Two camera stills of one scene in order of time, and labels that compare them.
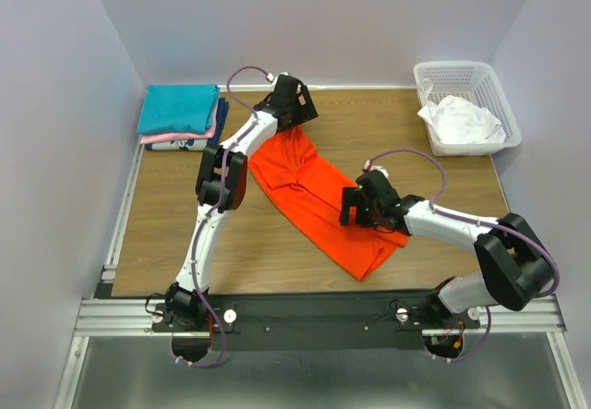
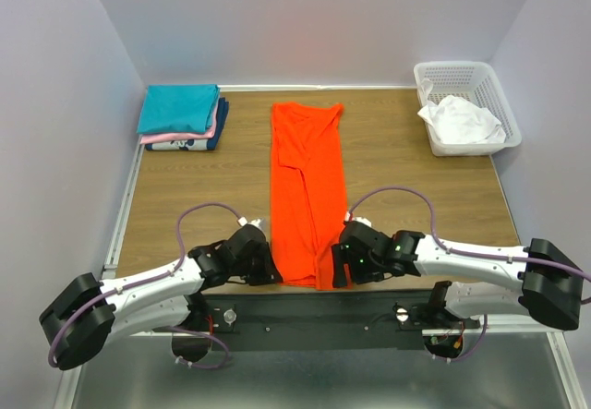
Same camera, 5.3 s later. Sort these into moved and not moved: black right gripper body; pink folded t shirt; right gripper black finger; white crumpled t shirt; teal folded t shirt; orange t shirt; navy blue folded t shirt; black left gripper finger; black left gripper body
Moved: black left gripper body; right gripper black finger; black left gripper finger; black right gripper body; orange t shirt
Not moved: navy blue folded t shirt; teal folded t shirt; pink folded t shirt; white crumpled t shirt
